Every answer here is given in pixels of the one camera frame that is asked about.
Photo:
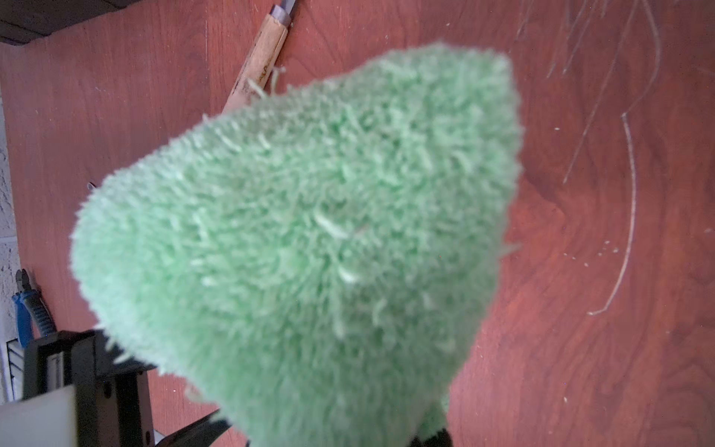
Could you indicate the green rag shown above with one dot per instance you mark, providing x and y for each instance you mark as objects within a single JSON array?
[{"x": 318, "y": 263}]

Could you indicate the wooden handle sickle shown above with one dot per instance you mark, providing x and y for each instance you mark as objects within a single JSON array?
[{"x": 260, "y": 62}]

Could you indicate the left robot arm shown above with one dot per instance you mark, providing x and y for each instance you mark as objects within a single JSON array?
[{"x": 79, "y": 391}]

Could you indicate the black plastic toolbox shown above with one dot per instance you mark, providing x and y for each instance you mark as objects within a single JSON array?
[{"x": 23, "y": 21}]

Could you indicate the blue handled pliers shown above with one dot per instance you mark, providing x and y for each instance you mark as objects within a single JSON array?
[{"x": 31, "y": 311}]

